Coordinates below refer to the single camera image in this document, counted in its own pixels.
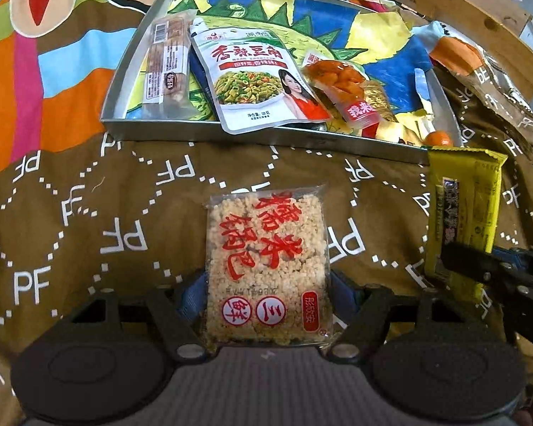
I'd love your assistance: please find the rice cracker packet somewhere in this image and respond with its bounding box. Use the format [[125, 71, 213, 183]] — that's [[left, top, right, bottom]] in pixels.
[[203, 181, 332, 349]]

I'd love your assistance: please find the clear nut bar packet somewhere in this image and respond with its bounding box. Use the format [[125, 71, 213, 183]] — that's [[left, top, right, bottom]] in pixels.
[[141, 15, 197, 119]]

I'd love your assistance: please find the metal tray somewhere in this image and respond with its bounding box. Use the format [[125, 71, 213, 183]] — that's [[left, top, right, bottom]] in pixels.
[[100, 0, 463, 166]]

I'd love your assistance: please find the brown printed blanket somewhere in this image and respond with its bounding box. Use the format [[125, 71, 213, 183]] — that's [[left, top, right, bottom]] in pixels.
[[0, 0, 533, 426]]

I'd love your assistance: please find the small orange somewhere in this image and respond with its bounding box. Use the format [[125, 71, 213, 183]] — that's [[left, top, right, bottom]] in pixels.
[[422, 130, 454, 148]]

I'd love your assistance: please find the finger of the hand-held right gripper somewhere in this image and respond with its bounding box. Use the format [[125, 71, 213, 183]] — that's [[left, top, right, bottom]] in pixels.
[[489, 246, 533, 276], [440, 242, 521, 290]]

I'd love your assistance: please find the orange red-label snack packet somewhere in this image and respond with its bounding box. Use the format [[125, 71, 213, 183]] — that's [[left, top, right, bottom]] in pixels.
[[302, 55, 383, 130]]

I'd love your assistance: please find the dinosaur print sheet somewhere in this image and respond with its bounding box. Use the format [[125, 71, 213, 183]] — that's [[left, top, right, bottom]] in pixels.
[[129, 0, 441, 143]]

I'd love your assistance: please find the wooden bed rail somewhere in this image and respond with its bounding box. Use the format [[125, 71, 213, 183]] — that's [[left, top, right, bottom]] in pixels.
[[373, 0, 533, 111]]

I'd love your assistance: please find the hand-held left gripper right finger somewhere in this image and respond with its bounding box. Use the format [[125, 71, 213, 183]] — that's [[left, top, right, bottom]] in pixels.
[[329, 272, 485, 361]]

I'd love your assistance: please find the clear yellow snack packet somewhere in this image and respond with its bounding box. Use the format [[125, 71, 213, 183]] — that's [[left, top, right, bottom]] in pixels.
[[360, 79, 401, 143]]

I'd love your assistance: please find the green bean snack pouch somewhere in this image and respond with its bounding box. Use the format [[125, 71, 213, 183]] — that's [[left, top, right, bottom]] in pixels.
[[189, 17, 332, 135]]

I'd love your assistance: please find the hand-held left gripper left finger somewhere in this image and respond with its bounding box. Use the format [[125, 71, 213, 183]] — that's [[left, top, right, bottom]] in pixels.
[[66, 274, 208, 361]]

